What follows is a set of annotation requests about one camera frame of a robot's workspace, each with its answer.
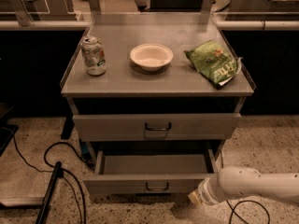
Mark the white paper bowl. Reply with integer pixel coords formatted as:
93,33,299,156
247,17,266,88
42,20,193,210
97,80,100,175
130,43,173,71

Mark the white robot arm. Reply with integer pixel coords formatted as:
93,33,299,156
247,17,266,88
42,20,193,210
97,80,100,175
188,166,299,205

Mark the grey top drawer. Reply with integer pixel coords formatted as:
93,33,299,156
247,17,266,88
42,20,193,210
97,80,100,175
73,113,241,142

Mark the black power strip bar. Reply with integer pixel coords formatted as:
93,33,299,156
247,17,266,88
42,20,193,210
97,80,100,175
36,161,62,224

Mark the white horizontal rail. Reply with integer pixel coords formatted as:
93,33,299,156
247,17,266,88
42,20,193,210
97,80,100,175
0,20,299,31

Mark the grey drawer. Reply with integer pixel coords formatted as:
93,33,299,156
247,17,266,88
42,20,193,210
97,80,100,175
73,113,241,142
83,149,217,195

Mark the grey drawer cabinet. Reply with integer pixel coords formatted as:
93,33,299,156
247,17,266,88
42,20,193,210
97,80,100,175
62,13,253,160

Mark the black floor cable left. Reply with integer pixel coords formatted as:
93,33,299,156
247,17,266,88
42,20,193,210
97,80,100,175
0,126,96,224

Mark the crushed soda can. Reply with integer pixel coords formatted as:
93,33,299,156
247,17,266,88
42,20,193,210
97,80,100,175
80,35,107,76

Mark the green chip bag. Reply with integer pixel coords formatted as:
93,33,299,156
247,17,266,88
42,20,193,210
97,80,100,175
184,40,241,89

